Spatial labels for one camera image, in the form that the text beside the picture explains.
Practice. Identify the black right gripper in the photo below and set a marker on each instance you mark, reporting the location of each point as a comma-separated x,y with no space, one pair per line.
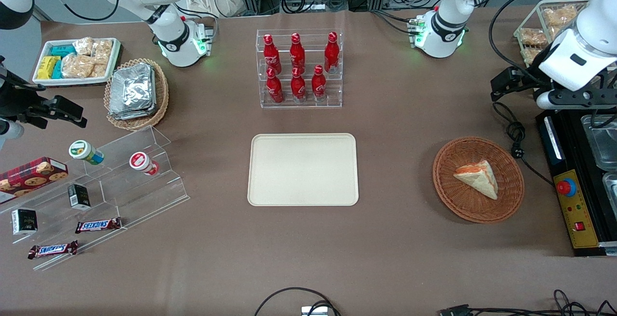
13,100

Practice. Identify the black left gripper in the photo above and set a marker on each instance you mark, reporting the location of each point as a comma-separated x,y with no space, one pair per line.
529,78

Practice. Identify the triangle sandwich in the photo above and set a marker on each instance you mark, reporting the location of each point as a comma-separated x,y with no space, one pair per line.
479,178

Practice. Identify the white snack tray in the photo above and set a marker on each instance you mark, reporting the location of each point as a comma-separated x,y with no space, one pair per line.
41,81

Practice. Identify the oval brown wicker basket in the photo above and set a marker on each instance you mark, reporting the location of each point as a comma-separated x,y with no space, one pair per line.
161,94

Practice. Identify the round brown wicker basket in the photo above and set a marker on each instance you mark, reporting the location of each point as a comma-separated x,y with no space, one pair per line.
448,186

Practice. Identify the cream plastic tray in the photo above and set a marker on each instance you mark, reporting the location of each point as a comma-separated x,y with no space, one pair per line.
302,169

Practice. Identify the wrapped bread packet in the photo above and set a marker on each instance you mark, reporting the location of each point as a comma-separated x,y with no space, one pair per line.
532,36
559,16
530,55

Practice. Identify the teal snack packet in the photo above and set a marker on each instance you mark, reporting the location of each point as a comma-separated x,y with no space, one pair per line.
62,50
58,70

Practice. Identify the yellow snack packet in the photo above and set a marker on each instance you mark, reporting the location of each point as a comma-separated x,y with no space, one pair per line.
47,67

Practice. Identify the green lid snack cup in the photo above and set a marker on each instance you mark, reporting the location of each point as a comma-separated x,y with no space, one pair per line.
84,151

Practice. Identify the clear rice cracker bag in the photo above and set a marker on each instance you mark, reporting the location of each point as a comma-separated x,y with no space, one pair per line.
76,66
102,51
83,45
99,70

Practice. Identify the red cookie box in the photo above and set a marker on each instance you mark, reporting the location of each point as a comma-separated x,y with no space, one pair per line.
31,178

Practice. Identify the silver foil pouch stack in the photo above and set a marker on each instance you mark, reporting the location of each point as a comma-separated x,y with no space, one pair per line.
131,89

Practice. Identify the small black box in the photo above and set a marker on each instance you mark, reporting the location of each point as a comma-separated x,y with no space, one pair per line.
79,196
24,221

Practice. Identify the red lid snack cup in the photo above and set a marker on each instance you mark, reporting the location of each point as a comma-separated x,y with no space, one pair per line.
142,163

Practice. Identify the large steel pan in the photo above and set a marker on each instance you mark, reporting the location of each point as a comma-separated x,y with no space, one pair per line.
602,142

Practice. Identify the clear acrylic step display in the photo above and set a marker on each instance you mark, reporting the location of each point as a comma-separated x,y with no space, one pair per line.
140,195

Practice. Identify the brown Snickers bar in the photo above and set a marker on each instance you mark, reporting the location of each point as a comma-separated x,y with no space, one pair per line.
99,225
53,249

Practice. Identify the small steel pan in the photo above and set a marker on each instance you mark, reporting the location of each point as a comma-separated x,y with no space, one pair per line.
611,190

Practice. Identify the black yellow control box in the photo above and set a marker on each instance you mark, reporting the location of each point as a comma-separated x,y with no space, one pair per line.
576,219

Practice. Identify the red cola bottle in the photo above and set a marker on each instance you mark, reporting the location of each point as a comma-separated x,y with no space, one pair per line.
318,85
271,55
274,88
331,53
297,53
298,87

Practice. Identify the clear acrylic bottle rack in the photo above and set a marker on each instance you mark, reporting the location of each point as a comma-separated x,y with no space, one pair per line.
301,104

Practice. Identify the small grey device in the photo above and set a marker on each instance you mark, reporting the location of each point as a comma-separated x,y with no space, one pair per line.
314,311

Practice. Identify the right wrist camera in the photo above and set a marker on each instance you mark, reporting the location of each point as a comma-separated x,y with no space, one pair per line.
9,130

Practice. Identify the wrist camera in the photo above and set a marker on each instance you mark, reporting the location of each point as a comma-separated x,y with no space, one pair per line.
578,99
9,130

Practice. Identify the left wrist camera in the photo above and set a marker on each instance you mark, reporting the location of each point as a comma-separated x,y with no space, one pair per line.
578,99

